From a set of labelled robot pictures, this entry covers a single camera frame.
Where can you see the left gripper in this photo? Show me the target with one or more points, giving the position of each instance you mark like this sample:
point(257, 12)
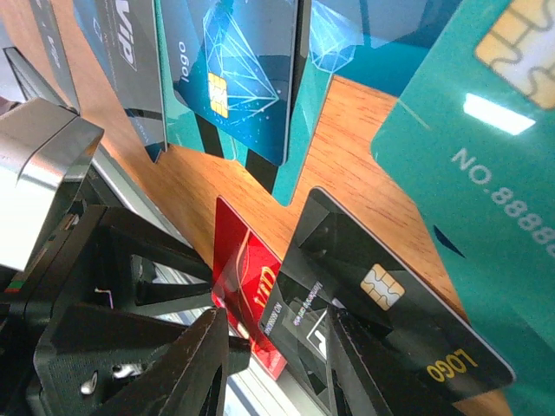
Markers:
point(114, 317)

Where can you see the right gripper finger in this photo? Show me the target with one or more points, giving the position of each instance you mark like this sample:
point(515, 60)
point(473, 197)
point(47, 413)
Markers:
point(365, 379)

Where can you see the red card bottom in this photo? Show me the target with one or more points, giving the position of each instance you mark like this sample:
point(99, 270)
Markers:
point(243, 274)

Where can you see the teal VIP card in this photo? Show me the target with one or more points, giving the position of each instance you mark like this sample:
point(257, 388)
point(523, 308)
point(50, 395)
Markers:
point(471, 141)

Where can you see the blue diamond logo card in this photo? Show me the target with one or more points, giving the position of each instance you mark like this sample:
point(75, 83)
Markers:
point(232, 63)

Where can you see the black VIP card left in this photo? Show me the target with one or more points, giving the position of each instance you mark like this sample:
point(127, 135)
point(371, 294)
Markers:
point(131, 46)

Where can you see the black card lone left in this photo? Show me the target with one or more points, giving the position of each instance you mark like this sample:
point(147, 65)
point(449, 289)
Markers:
point(52, 41)

